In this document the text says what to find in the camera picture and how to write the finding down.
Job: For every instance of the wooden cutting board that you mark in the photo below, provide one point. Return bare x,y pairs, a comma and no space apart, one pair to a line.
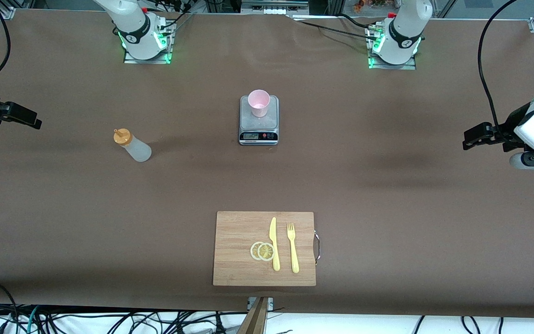
239,250

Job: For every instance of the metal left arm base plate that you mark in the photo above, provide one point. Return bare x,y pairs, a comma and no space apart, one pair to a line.
392,67

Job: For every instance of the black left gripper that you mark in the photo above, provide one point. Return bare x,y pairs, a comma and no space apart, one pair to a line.
511,125

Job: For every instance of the yellow plastic knife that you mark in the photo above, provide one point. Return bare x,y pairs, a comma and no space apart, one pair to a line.
272,232

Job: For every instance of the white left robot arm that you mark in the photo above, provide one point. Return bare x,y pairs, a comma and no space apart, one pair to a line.
401,28

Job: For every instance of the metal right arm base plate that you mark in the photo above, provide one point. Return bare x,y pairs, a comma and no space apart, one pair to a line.
147,61

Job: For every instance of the lemon slice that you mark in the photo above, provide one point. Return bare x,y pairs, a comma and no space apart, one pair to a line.
265,252
253,251

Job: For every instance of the translucent sauce bottle orange cap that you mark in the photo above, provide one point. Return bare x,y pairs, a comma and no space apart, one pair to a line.
135,148

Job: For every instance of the pink plastic cup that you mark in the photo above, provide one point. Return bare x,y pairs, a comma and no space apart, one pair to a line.
258,104

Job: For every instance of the wooden post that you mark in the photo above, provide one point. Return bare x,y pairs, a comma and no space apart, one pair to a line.
255,320

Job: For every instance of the silver digital kitchen scale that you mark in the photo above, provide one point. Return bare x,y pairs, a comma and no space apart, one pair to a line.
258,132

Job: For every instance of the yellow plastic fork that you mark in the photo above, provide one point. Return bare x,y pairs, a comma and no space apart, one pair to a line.
295,260

